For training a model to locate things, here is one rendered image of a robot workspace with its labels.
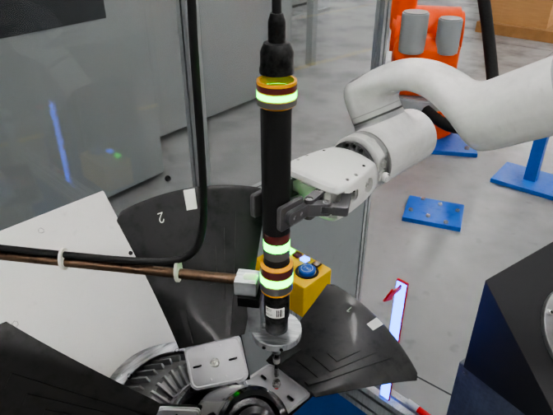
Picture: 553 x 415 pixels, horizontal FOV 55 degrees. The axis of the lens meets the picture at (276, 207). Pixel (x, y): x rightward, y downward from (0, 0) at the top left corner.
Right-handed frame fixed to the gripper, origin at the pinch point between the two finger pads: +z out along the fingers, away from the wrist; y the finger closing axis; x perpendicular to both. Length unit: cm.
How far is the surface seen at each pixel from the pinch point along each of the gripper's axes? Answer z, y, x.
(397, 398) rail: -37, -2, -64
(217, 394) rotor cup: 10.0, 1.4, -26.0
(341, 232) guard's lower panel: -112, 70, -90
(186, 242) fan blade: 2.2, 16.4, -11.9
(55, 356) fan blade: 26.4, 9.2, -12.0
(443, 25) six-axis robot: -340, 155, -54
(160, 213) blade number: 3.0, 21.3, -8.7
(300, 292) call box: -31, 22, -45
